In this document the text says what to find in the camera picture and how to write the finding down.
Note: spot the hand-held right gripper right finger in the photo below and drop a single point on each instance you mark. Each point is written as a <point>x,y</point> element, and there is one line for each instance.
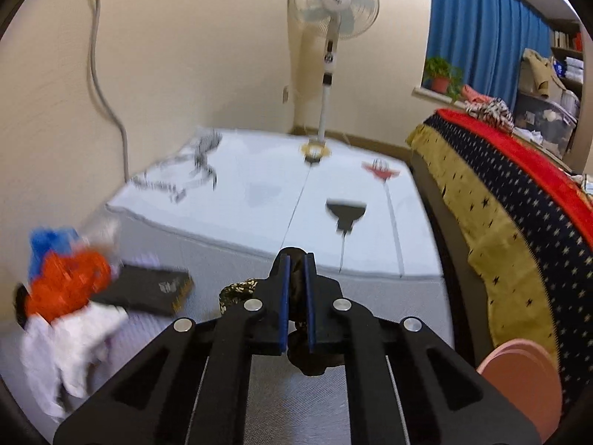
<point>309,306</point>

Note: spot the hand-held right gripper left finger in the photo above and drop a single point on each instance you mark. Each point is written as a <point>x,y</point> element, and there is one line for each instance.
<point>284,306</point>

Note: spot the black gold-patterned wrapper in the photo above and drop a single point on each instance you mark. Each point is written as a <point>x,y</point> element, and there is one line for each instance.
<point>310,361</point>

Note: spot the white printed mat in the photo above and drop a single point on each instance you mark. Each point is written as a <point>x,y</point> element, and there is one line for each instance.
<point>259,194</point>

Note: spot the grey floor mat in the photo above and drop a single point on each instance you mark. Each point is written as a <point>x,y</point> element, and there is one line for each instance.
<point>153,333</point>

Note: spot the black flat box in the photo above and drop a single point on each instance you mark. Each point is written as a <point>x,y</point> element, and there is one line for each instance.
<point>139,289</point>

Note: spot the clear printed packet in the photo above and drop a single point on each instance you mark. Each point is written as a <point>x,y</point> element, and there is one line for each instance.
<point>102,238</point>

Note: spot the white crumpled cloth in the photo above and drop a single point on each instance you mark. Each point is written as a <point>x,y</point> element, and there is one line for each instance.
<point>69,347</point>

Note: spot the orange cloth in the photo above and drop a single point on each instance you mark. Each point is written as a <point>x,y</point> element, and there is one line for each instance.
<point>65,282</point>

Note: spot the red starry blanket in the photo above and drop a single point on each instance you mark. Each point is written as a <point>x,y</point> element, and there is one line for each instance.
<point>523,204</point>

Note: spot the white windowsill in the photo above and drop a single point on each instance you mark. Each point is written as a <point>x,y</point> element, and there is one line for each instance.
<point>426,92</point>

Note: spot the blue cloth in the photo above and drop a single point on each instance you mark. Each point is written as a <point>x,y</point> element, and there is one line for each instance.
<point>48,241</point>

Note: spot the potted green plant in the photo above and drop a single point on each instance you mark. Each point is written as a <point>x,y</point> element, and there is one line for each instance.
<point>440,84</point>

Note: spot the pink cloth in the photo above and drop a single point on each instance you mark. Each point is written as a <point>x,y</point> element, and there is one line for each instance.
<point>472,94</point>

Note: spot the zebra-striped cloth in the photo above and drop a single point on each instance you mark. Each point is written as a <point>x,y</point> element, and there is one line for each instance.
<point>493,111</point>

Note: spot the clear storage box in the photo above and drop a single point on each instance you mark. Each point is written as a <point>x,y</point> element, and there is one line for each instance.
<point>542,120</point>

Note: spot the white standing fan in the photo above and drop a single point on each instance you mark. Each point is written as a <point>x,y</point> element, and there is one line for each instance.
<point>330,4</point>

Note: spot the blue curtain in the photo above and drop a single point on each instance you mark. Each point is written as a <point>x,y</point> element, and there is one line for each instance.
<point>477,32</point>

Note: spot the beige cloth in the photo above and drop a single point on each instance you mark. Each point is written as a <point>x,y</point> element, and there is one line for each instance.
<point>539,72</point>

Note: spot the grey lidded container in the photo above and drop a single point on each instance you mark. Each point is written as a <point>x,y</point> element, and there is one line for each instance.
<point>570,101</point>

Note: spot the folded white towels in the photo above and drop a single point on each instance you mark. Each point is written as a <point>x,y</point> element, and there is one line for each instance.
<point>572,67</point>

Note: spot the wooden shelf unit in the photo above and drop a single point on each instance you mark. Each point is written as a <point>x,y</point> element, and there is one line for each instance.
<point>567,51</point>

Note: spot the row of books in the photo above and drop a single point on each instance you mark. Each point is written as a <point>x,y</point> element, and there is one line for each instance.
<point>563,39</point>

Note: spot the white wall outlet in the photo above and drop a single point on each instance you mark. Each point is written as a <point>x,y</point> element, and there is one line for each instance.
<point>285,95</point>

